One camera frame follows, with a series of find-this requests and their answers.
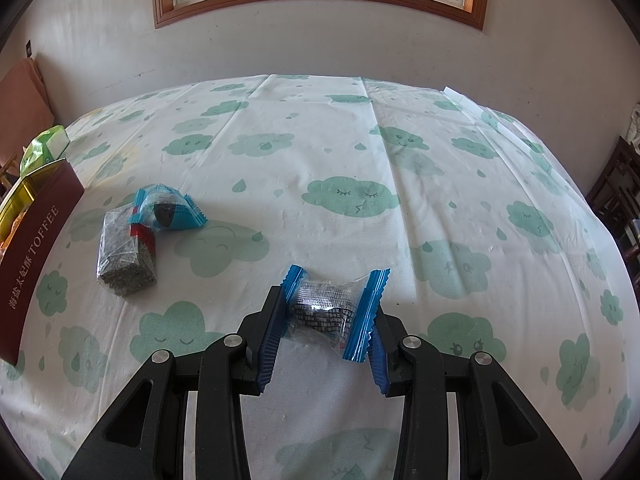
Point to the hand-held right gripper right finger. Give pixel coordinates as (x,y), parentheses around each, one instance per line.
(382,365)

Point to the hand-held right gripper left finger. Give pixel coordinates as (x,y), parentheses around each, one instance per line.
(267,355)

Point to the blue edged clear snack packet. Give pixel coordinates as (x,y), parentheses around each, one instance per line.
(327,310)
(167,210)

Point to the gold tin box red outside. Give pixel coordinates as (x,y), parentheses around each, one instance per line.
(37,255)

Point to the cloud print tablecloth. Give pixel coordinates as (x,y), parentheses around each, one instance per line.
(450,210)

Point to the clear grey snack packet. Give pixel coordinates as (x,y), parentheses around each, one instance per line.
(125,255)

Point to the dark wooden cabinet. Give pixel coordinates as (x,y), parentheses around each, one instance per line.
(620,200)

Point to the green tissue pack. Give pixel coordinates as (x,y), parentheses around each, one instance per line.
(42,150)

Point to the dark wall switch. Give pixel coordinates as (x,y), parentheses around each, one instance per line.
(28,49)

